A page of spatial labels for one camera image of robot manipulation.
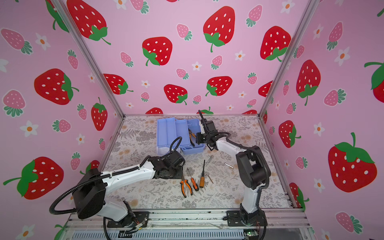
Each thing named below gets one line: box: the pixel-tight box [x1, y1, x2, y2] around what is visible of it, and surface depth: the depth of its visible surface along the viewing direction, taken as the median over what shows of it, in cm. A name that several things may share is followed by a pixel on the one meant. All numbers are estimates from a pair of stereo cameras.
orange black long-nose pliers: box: [180, 179, 193, 198], surface depth 85 cm
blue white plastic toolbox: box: [156, 117, 205, 156], surface depth 101 cm
